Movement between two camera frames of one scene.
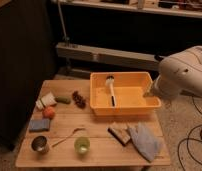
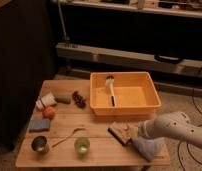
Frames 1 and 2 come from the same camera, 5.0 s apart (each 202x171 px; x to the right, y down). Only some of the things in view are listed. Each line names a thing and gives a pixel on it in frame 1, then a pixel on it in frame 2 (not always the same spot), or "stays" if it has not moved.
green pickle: x=61 y=99 stays
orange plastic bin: x=130 y=89 stays
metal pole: x=65 y=38 stays
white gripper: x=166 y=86 → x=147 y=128
